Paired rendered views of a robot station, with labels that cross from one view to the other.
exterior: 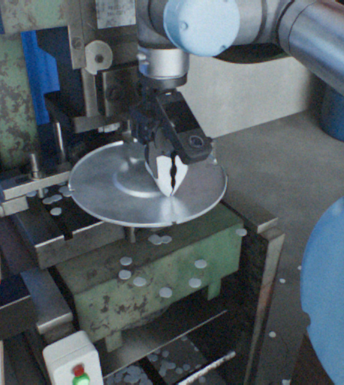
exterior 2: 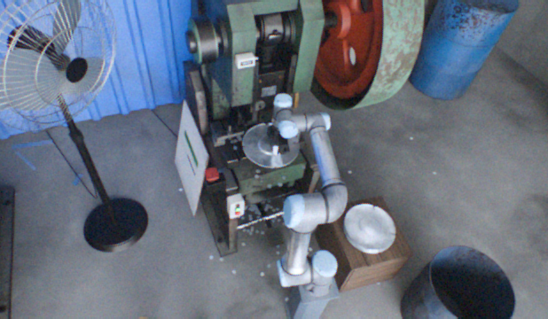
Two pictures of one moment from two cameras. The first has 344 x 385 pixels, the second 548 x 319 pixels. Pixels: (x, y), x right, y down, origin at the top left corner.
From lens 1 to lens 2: 121 cm
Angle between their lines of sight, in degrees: 17
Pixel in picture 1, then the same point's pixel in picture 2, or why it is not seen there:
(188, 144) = (282, 150)
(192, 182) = not seen: hidden behind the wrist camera
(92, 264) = (246, 170)
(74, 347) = (237, 198)
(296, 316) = not seen: hidden behind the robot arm
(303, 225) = (362, 147)
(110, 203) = (255, 154)
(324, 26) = (316, 142)
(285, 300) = not seen: hidden behind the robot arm
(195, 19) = (285, 132)
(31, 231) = (226, 155)
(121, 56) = (268, 103)
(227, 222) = (300, 161)
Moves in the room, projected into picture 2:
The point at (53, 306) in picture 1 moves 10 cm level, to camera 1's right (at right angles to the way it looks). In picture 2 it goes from (231, 183) to (251, 187)
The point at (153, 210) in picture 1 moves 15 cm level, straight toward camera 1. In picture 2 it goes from (270, 160) to (265, 184)
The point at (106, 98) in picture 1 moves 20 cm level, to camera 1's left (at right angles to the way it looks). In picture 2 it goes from (260, 119) to (220, 111)
